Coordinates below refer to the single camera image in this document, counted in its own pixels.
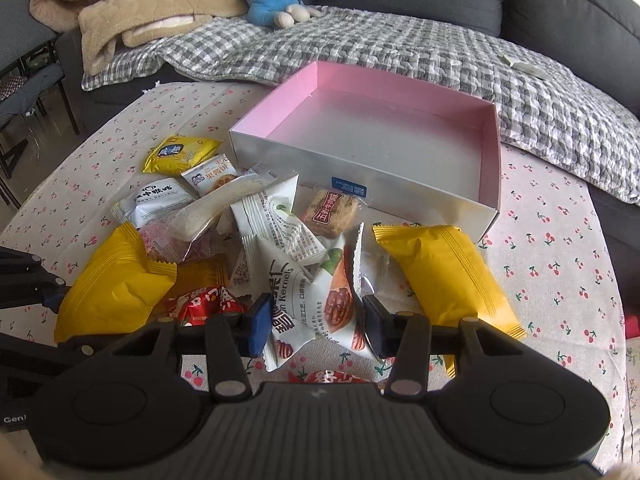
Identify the gold wafer bar packet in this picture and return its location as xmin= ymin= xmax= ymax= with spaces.
xmin=151 ymin=254 xmax=229 ymax=318

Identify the large yellow snack bag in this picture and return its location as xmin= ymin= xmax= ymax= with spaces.
xmin=53 ymin=222 xmax=177 ymax=344
xmin=372 ymin=224 xmax=527 ymax=378

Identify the white nut kernel packet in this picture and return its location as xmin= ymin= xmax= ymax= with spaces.
xmin=242 ymin=224 xmax=374 ymax=372

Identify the small red candy packet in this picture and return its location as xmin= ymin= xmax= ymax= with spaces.
xmin=300 ymin=370 xmax=367 ymax=384

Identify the pink strawberry snack packet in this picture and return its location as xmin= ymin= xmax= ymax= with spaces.
xmin=138 ymin=220 xmax=216 ymax=263

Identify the clear white pastry packet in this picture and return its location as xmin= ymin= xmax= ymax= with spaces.
xmin=154 ymin=167 xmax=276 ymax=240

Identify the brown nut bar packet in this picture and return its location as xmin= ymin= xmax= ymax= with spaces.
xmin=302 ymin=188 xmax=360 ymax=238

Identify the white rice cake packet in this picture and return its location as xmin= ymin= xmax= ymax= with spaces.
xmin=111 ymin=178 xmax=194 ymax=230

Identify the white orange lotus snack packet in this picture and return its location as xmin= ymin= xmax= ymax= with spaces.
xmin=181 ymin=154 xmax=240 ymax=197

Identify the pink silver cardboard box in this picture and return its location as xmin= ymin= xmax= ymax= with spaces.
xmin=230 ymin=62 xmax=501 ymax=240

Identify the yellow cracker packet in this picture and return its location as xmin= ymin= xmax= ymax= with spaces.
xmin=142 ymin=136 xmax=222 ymax=177

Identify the silver small snack packet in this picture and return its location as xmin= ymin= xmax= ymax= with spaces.
xmin=361 ymin=222 xmax=418 ymax=311

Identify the grey folding chair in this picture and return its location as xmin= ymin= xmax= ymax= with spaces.
xmin=0 ymin=0 xmax=82 ymax=212

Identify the grey checkered quilt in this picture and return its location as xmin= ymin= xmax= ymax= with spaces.
xmin=81 ymin=6 xmax=639 ymax=204

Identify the beige fleece blanket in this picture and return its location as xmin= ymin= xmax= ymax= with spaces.
xmin=29 ymin=0 xmax=247 ymax=76

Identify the white paper on quilt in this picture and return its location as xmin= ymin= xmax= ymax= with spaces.
xmin=501 ymin=54 xmax=550 ymax=80

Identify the dark grey sofa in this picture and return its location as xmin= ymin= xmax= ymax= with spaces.
xmin=54 ymin=0 xmax=640 ymax=306

